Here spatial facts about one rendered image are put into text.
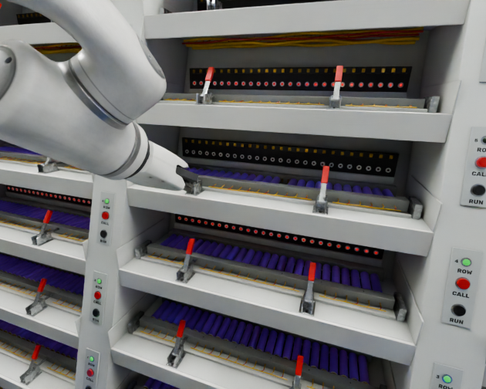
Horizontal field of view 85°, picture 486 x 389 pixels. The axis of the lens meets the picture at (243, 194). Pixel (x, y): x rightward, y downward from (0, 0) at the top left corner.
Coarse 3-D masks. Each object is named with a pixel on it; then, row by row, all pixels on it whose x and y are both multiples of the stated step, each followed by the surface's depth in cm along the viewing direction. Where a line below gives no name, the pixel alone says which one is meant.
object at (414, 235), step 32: (192, 160) 75; (128, 192) 61; (160, 192) 58; (416, 192) 53; (256, 224) 53; (288, 224) 51; (320, 224) 49; (352, 224) 47; (384, 224) 46; (416, 224) 46
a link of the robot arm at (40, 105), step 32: (0, 64) 21; (32, 64) 21; (64, 64) 24; (0, 96) 20; (32, 96) 21; (64, 96) 23; (0, 128) 21; (32, 128) 22; (64, 128) 24; (96, 128) 26; (128, 128) 31; (64, 160) 28; (96, 160) 29
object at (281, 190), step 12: (204, 180) 62; (216, 180) 61; (228, 180) 60; (240, 180) 60; (252, 192) 57; (264, 192) 58; (276, 192) 57; (288, 192) 57; (300, 192) 56; (312, 192) 55; (336, 192) 54; (348, 192) 54; (348, 204) 52; (360, 204) 52; (372, 204) 51; (384, 204) 51; (396, 204) 51; (408, 204) 50
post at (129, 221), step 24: (120, 0) 60; (168, 0) 66; (192, 0) 76; (168, 48) 69; (168, 72) 70; (168, 144) 74; (96, 192) 63; (120, 192) 61; (96, 216) 63; (120, 216) 61; (144, 216) 68; (168, 216) 79; (120, 240) 61; (96, 264) 63; (120, 288) 63; (120, 312) 64; (96, 336) 63
